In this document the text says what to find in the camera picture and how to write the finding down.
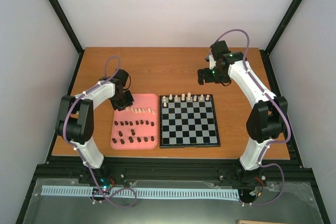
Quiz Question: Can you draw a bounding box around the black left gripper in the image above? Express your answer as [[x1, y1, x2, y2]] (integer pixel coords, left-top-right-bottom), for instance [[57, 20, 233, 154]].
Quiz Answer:
[[110, 90, 134, 111]]

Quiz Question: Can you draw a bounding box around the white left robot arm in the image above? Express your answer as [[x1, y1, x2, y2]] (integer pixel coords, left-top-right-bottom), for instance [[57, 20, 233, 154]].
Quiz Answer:
[[55, 69, 134, 184]]

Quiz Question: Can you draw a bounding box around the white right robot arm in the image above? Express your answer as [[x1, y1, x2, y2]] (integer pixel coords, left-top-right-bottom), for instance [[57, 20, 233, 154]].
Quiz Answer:
[[197, 41, 290, 170]]

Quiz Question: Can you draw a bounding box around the pink plastic tray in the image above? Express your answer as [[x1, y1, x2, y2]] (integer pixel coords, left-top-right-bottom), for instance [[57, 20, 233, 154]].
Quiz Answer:
[[110, 93, 159, 150]]

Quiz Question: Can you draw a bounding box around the black and grey chessboard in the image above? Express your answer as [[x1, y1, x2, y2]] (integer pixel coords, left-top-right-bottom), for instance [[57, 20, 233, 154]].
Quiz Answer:
[[159, 94, 220, 148]]

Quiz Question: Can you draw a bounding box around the black aluminium frame rail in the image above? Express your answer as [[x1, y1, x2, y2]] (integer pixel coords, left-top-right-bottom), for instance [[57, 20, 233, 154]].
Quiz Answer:
[[34, 155, 314, 183]]

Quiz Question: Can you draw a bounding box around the light blue cable duct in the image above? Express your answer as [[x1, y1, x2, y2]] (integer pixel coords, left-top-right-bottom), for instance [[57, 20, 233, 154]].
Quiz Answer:
[[40, 185, 239, 201]]

